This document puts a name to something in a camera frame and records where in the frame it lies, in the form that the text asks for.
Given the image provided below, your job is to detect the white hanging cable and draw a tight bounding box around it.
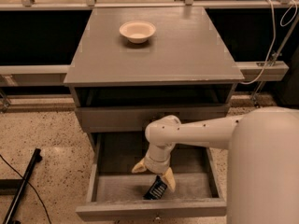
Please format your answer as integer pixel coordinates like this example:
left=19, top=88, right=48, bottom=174
left=238, top=0, right=299, bottom=86

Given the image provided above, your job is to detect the grey wooden drawer cabinet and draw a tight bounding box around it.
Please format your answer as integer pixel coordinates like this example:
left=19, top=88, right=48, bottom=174
left=64, top=6, right=245, bottom=151

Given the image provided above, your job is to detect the grey metal railing frame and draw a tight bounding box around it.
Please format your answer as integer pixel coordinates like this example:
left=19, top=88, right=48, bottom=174
left=1, top=0, right=298, bottom=95

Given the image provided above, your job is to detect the closed grey upper drawer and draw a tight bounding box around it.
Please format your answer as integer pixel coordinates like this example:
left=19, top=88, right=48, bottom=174
left=75, top=105, right=229, bottom=133

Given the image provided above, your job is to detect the black metal stand leg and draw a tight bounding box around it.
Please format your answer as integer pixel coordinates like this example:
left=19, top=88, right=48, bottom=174
left=2, top=148, right=42, bottom=224

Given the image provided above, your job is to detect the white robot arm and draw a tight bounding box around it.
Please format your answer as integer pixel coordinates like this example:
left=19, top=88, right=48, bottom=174
left=133, top=106, right=299, bottom=224

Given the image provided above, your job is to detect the dark blue snack bar wrapper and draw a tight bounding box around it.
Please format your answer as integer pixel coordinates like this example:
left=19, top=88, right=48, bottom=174
left=143, top=175, right=167, bottom=200

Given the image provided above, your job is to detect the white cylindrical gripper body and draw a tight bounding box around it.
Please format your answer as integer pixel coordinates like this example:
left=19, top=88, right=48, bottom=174
left=144, top=144, right=175, bottom=174

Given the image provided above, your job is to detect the open grey wooden drawer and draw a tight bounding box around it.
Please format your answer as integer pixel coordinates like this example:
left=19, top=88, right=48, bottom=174
left=77, top=132, right=226, bottom=222

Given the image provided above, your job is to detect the thin black floor cable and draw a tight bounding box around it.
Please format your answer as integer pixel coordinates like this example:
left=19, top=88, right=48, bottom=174
left=0, top=154, right=52, bottom=224

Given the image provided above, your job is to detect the white paper bowl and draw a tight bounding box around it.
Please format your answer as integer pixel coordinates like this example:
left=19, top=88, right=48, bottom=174
left=120, top=21, right=156, bottom=44

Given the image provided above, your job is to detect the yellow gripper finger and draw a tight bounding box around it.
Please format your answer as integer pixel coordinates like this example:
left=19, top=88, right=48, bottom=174
left=132, top=160, right=147, bottom=174
left=161, top=168, right=176, bottom=192

